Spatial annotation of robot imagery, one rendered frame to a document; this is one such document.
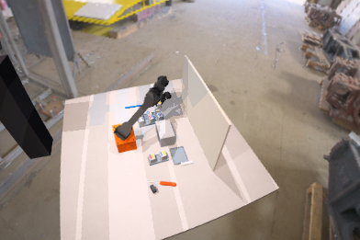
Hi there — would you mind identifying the beige flat panel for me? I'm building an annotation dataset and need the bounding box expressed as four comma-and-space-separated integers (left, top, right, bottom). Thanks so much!
181, 55, 231, 171

